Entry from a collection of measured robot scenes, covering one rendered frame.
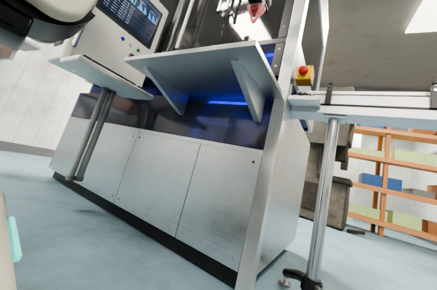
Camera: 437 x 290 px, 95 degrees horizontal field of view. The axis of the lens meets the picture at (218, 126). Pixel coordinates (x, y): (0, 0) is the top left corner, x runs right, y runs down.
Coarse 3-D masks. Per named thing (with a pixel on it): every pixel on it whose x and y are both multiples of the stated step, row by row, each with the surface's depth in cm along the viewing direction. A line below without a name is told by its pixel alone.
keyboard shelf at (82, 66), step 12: (60, 60) 99; (72, 60) 92; (84, 60) 91; (84, 72) 105; (96, 72) 100; (108, 72) 101; (108, 84) 115; (120, 84) 109; (132, 84) 113; (132, 96) 129; (144, 96) 121
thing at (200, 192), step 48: (96, 144) 160; (144, 144) 132; (192, 144) 113; (288, 144) 106; (96, 192) 141; (144, 192) 119; (192, 192) 103; (240, 192) 91; (288, 192) 119; (192, 240) 95; (240, 240) 85; (288, 240) 136
